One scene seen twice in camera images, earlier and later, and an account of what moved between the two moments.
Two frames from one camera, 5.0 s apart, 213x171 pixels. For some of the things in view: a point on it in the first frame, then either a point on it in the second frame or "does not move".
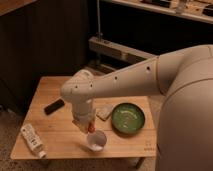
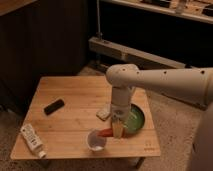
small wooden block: (103, 112) does not move
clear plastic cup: (96, 140) does not move
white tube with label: (33, 140) does not move
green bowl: (127, 118) does not move
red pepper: (91, 128) to (107, 132)
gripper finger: (95, 124) to (119, 129)
